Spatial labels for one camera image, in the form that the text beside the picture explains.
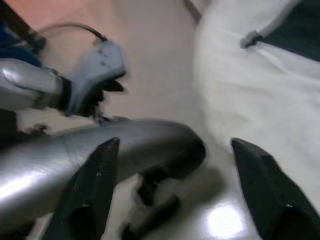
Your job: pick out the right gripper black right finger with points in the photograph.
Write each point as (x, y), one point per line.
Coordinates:
(275, 200)

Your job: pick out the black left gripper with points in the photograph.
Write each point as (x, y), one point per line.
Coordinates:
(93, 100)

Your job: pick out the blue plastic bucket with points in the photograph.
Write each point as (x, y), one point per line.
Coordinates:
(17, 52)

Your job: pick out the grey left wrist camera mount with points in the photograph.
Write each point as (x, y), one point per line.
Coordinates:
(100, 60)

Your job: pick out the mattress with cream sheet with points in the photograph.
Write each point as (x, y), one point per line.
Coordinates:
(250, 100)

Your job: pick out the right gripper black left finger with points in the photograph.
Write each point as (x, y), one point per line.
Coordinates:
(85, 195)

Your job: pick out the teal bed base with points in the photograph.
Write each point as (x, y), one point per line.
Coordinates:
(295, 25)

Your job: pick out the silver robot right leg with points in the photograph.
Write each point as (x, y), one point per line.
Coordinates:
(125, 140)

